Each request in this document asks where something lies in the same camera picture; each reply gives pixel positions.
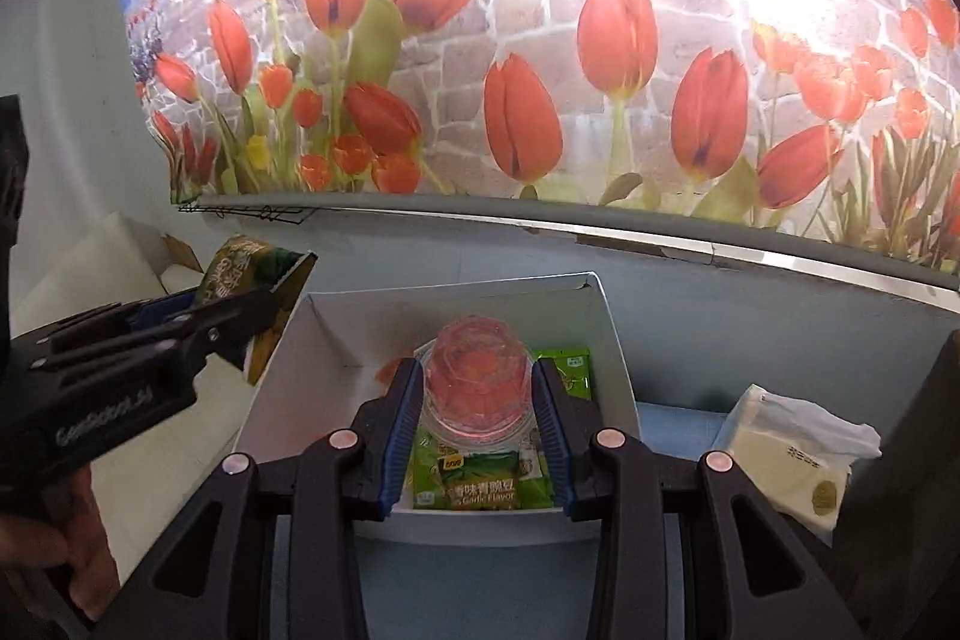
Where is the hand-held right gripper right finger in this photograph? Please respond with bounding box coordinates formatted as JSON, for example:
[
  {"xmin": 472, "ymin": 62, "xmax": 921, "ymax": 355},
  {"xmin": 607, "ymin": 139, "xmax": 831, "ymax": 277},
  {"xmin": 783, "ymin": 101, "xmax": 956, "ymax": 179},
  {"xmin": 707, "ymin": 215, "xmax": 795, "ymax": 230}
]
[{"xmin": 531, "ymin": 356, "xmax": 863, "ymax": 640}]

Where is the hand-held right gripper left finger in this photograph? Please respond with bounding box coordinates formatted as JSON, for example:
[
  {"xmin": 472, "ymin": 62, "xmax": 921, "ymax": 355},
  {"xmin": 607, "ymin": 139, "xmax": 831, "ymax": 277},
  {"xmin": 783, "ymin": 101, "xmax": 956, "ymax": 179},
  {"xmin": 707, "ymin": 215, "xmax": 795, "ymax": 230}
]
[{"xmin": 116, "ymin": 356, "xmax": 427, "ymax": 640}]

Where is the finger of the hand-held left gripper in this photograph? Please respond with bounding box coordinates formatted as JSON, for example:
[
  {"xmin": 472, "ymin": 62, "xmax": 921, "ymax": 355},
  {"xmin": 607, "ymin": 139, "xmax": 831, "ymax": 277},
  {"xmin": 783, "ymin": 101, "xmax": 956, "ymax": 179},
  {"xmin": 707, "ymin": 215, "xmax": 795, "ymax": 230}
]
[
  {"xmin": 37, "ymin": 291, "xmax": 203, "ymax": 348},
  {"xmin": 30, "ymin": 286, "xmax": 284, "ymax": 378}
]

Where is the dark green pea snack packet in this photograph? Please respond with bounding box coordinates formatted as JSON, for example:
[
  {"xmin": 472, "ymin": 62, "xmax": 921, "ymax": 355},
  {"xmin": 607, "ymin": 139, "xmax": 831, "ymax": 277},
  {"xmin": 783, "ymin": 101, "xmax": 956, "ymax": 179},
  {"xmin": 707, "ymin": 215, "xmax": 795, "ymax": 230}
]
[
  {"xmin": 196, "ymin": 235, "xmax": 320, "ymax": 386},
  {"xmin": 411, "ymin": 426, "xmax": 557, "ymax": 512}
]

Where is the white cardboard box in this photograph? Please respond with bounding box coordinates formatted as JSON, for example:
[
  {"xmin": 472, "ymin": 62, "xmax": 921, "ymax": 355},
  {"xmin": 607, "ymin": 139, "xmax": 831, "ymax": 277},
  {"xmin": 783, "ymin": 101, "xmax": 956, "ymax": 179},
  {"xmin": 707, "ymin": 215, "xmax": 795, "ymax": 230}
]
[{"xmin": 229, "ymin": 271, "xmax": 642, "ymax": 547}]

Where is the person's left hand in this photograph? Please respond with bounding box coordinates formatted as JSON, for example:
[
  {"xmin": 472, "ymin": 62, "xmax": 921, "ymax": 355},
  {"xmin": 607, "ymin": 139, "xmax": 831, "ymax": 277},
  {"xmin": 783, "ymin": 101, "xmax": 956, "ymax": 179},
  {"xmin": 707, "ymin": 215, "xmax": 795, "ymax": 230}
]
[{"xmin": 0, "ymin": 464, "xmax": 121, "ymax": 612}]

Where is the white cardboard carton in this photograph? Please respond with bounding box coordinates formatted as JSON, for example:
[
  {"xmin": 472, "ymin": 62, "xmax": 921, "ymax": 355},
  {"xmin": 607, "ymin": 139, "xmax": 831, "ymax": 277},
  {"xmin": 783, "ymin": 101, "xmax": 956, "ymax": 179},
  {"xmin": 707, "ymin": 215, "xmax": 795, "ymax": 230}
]
[{"xmin": 11, "ymin": 211, "xmax": 207, "ymax": 341}]

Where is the small green snack packet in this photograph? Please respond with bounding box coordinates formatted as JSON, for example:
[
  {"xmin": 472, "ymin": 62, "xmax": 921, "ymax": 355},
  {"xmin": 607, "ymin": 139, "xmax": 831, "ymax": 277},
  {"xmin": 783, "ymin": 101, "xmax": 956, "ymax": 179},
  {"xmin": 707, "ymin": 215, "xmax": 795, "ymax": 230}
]
[{"xmin": 534, "ymin": 347, "xmax": 593, "ymax": 401}]

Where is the cream tissue pack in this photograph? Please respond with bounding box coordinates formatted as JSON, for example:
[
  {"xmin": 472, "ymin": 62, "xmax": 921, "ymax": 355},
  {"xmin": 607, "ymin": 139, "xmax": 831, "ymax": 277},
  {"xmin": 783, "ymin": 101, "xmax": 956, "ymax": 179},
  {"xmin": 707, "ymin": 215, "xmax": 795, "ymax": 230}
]
[{"xmin": 709, "ymin": 383, "xmax": 884, "ymax": 536}]

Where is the grey ledge rail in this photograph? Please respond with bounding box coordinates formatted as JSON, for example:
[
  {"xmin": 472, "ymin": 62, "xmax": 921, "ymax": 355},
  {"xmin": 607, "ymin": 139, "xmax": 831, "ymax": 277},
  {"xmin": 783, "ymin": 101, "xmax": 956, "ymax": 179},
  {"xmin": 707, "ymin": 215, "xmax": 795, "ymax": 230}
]
[{"xmin": 172, "ymin": 194, "xmax": 960, "ymax": 292}]

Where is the tulip wall poster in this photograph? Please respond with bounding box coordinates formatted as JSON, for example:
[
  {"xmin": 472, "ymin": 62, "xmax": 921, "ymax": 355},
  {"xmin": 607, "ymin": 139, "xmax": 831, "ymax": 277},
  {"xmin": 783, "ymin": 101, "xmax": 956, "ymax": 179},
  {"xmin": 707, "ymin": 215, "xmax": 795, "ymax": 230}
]
[{"xmin": 120, "ymin": 0, "xmax": 960, "ymax": 274}]

